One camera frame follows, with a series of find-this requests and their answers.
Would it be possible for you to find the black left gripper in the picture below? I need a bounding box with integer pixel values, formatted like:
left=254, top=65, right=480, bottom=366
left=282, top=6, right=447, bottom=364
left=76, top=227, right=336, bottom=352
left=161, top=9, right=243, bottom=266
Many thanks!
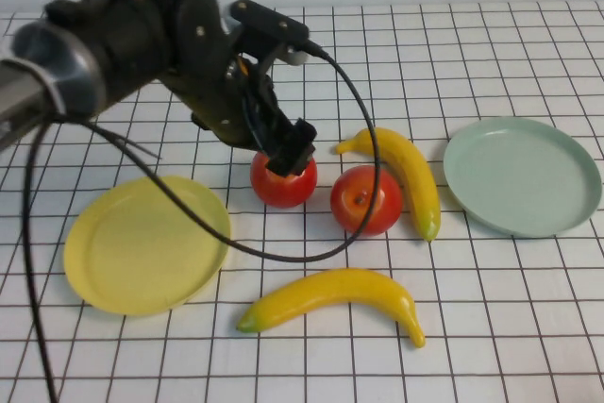
left=191, top=56, right=317, bottom=177

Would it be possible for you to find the red apple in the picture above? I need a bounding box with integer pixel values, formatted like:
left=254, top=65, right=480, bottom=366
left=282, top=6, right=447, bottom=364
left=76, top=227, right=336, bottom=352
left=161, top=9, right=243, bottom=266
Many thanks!
left=249, top=150, right=318, bottom=209
left=329, top=165, right=405, bottom=237

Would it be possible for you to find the yellow banana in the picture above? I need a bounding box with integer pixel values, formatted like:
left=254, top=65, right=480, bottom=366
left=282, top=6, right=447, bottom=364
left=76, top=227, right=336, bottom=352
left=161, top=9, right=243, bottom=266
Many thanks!
left=235, top=267, right=427, bottom=349
left=335, top=126, right=443, bottom=243

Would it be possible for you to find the yellow round plate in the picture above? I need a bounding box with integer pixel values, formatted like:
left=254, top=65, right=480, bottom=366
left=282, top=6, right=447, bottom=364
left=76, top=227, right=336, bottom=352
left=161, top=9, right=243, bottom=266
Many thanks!
left=63, top=175, right=233, bottom=317

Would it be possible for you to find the pale green round plate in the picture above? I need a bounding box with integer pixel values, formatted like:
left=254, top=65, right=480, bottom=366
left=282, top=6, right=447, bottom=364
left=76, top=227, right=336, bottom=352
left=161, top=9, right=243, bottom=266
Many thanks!
left=443, top=116, right=603, bottom=239

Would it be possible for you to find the white grid tablecloth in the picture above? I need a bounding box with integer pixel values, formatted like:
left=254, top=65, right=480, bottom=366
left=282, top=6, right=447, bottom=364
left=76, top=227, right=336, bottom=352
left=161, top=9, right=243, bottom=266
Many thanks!
left=0, top=0, right=604, bottom=403

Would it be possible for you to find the thick black camera cable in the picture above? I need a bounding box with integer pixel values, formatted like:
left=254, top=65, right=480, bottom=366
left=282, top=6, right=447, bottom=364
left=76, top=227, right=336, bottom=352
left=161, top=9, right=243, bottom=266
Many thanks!
left=21, top=42, right=382, bottom=403

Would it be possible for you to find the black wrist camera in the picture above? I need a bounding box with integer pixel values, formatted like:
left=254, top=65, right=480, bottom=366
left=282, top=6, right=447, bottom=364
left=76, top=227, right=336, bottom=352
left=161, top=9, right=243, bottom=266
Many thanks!
left=229, top=0, right=311, bottom=67

